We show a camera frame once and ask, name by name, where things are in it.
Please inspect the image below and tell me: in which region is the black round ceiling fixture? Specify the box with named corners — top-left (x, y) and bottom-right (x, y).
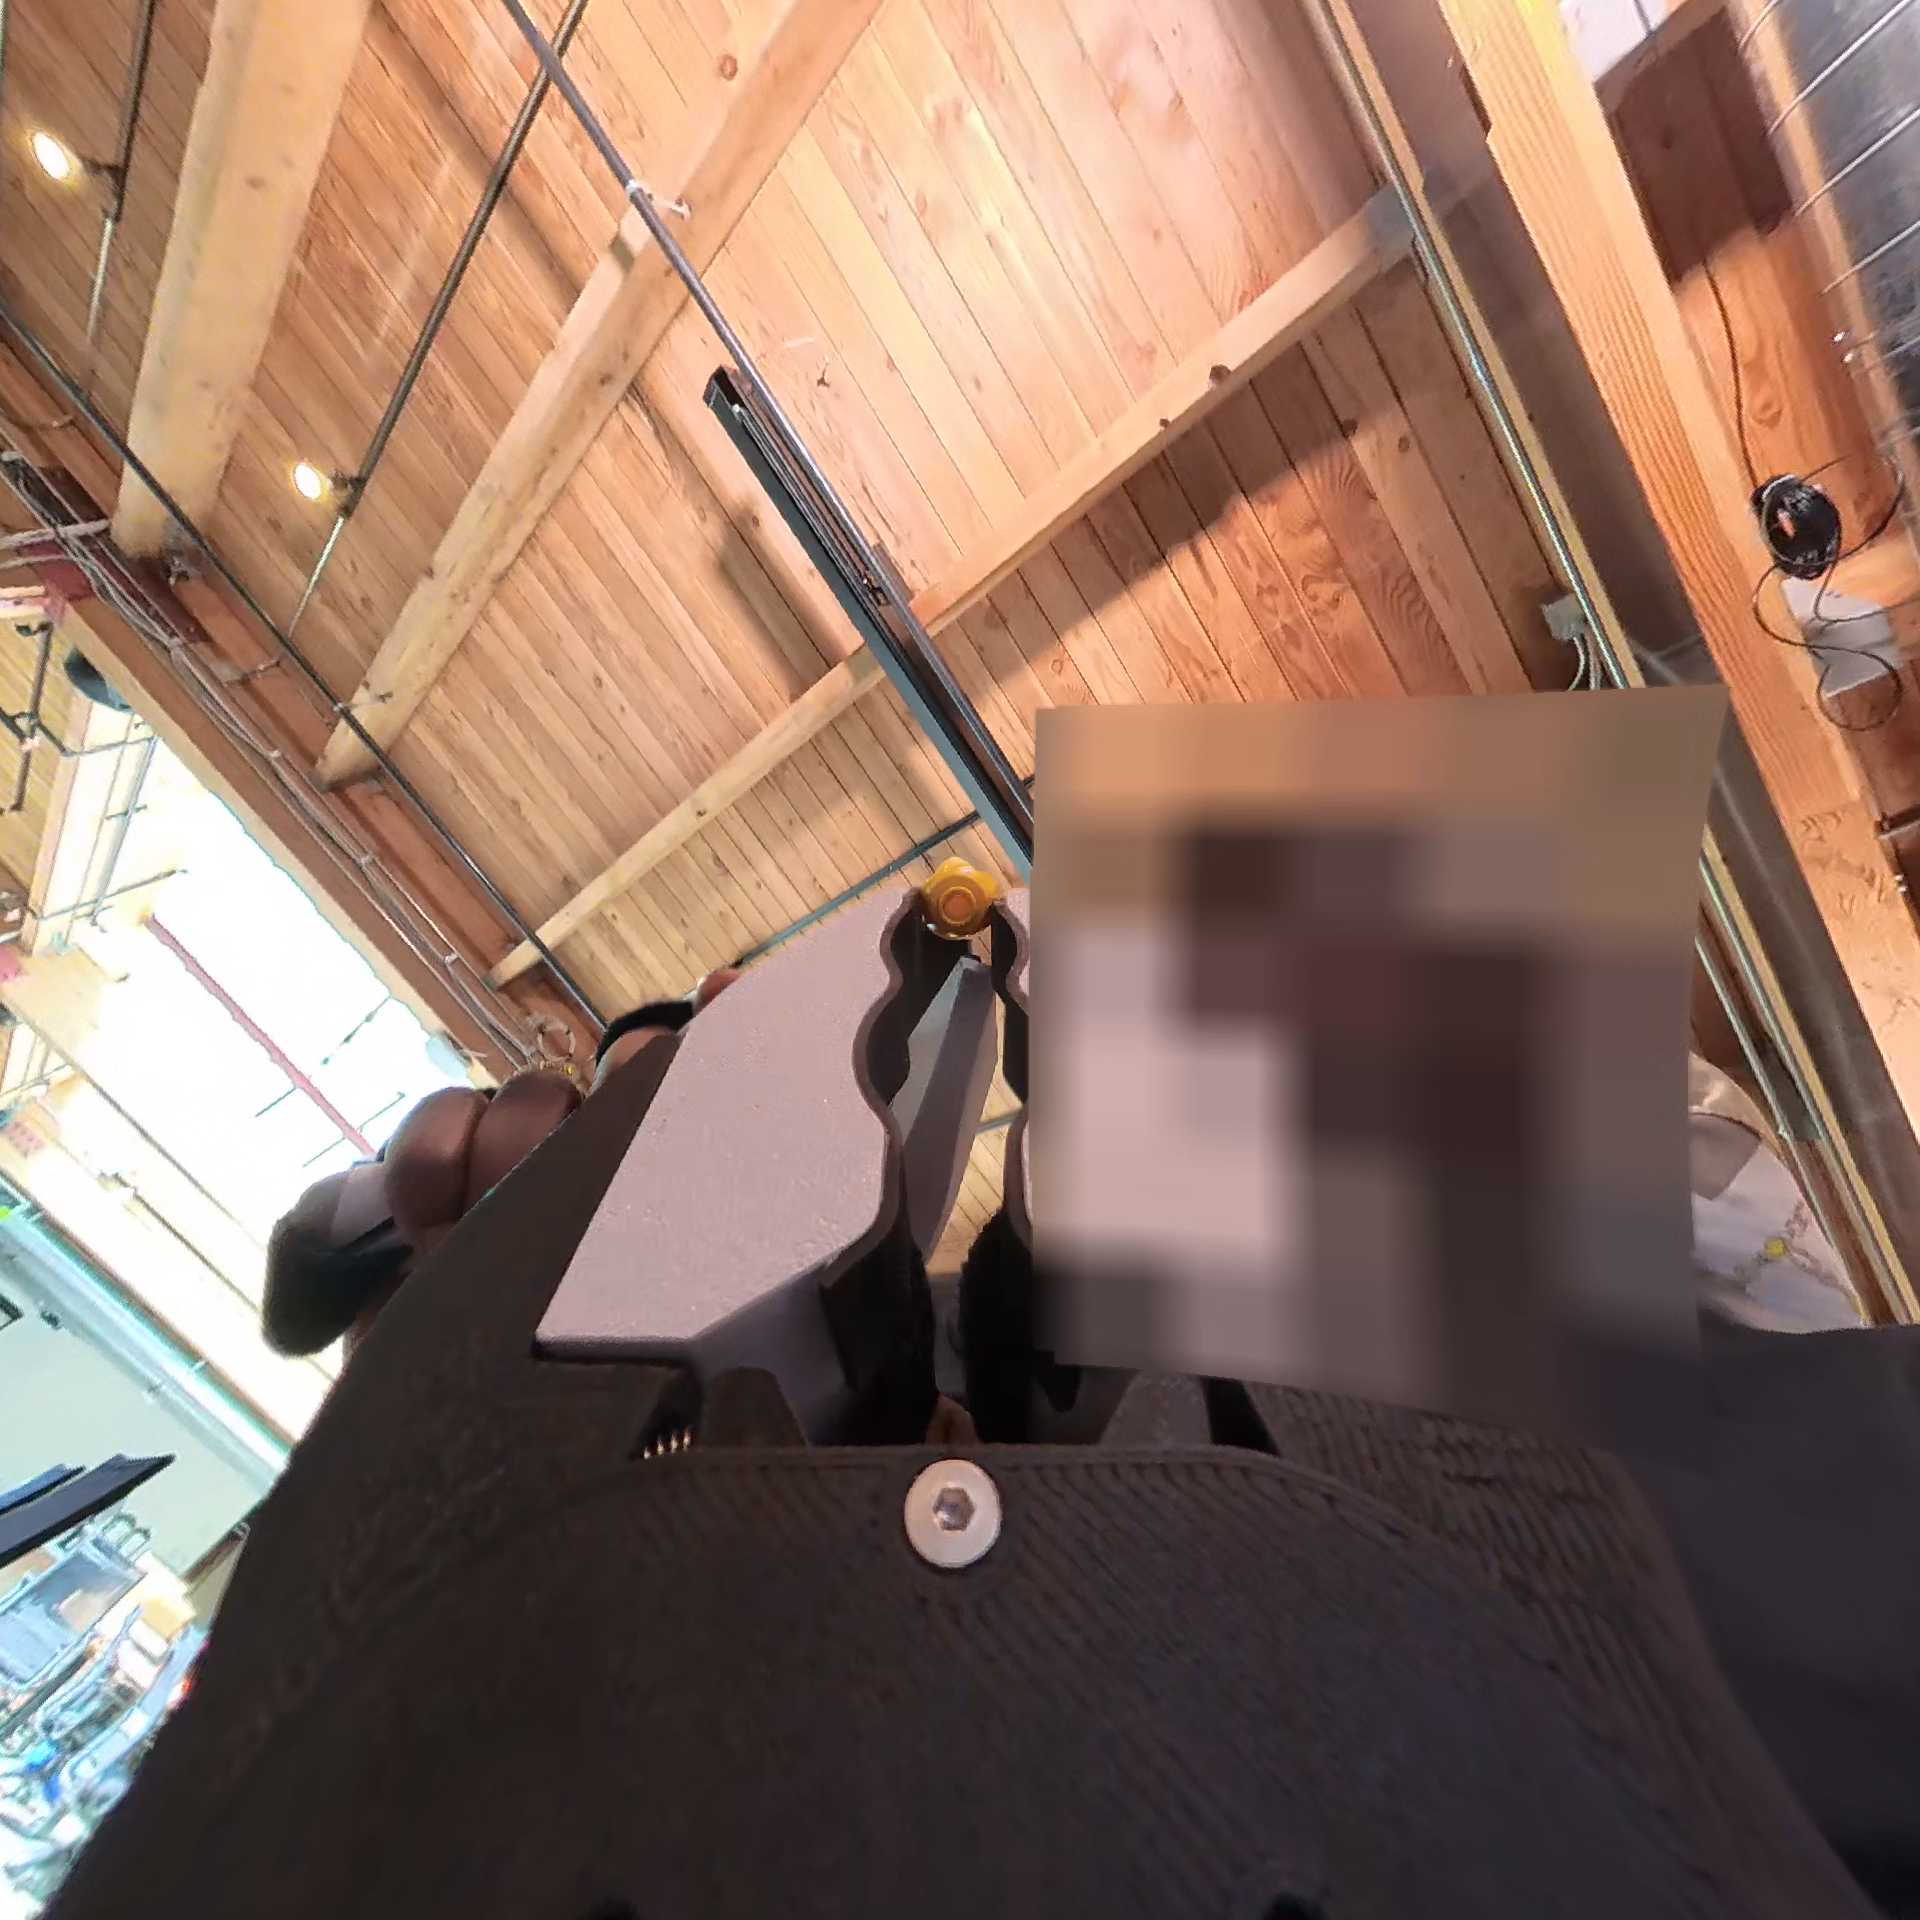
top-left (1752, 472), bottom-right (1848, 581)

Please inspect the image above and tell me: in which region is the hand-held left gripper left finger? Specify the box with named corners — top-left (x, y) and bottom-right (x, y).
top-left (534, 892), bottom-right (937, 1442)

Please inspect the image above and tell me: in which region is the person's right hand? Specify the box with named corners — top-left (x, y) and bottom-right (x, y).
top-left (383, 968), bottom-right (741, 1268)

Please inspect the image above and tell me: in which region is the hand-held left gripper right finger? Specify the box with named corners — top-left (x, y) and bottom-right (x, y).
top-left (959, 896), bottom-right (1038, 1442)

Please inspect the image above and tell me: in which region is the black ceiling light rail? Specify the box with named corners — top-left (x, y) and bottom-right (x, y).
top-left (704, 369), bottom-right (1040, 866)

